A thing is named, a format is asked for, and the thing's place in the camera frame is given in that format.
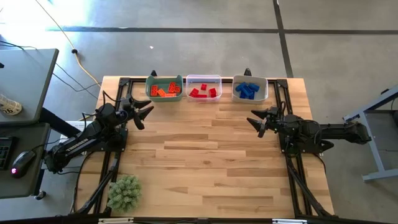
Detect right arm's gripper body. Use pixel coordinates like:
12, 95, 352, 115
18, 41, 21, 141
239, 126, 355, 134
266, 106, 283, 134

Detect left arm's gripper body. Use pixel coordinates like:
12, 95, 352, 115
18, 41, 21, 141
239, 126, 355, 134
119, 96, 137, 124

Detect green plastic bin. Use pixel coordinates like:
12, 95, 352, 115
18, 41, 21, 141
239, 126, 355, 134
145, 74, 184, 103

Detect white plastic bin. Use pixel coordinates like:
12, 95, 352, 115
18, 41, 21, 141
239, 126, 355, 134
231, 74, 269, 105

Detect clear plastic bin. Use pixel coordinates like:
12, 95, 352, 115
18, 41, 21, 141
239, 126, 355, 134
185, 74, 223, 103

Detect green artificial plant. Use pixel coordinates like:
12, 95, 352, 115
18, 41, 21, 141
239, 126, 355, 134
106, 174, 142, 213

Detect light grey desk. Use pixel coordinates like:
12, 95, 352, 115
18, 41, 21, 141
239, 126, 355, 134
0, 48, 60, 126

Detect dark grey desk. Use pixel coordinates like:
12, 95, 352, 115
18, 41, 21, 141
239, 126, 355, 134
0, 122, 51, 200

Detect black computer mouse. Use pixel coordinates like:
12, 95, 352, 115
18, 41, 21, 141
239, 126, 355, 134
9, 150, 37, 180

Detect white rounded printed object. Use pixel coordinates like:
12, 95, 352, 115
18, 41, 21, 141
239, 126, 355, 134
0, 94, 24, 116

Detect black keyboard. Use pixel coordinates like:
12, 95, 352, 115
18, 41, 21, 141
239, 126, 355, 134
0, 136, 14, 171

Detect black aluminium table frame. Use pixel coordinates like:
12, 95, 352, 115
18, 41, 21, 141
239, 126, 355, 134
70, 77, 335, 219

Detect yellow cable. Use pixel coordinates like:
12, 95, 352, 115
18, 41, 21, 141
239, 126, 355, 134
34, 0, 103, 88

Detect thin black floor cable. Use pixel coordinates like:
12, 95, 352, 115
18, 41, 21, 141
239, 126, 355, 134
0, 40, 102, 93
52, 72, 100, 100

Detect black hanging cable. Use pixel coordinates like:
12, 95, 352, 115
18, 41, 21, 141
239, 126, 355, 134
72, 151, 94, 214

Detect silver metal bracket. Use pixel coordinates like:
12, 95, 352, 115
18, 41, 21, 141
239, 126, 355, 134
272, 218, 308, 224
98, 217, 134, 224

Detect grey-blue metal table frame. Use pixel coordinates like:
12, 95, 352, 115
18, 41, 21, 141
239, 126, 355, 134
342, 86, 398, 184

